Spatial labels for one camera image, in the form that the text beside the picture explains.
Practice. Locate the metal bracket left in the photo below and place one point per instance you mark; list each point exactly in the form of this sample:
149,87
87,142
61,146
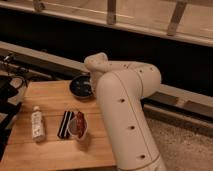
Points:
38,5

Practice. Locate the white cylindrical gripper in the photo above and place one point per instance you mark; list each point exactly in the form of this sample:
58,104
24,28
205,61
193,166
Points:
93,81

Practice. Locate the metal bracket right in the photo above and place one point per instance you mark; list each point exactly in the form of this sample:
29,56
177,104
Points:
176,17

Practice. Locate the metal bracket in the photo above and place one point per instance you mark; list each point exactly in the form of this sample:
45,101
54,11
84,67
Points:
111,12
38,5
176,17

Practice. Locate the dark ceramic bowl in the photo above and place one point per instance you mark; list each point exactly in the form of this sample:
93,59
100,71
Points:
80,87

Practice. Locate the black white striped box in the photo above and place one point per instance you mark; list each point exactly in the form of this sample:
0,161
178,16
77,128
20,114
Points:
63,129

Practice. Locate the metal bracket middle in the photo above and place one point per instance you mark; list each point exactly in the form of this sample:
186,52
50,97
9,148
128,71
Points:
111,12

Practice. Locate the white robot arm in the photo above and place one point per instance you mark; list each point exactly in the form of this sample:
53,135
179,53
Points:
119,87

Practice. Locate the white plastic bottle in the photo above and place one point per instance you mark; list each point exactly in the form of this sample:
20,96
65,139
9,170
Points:
38,131

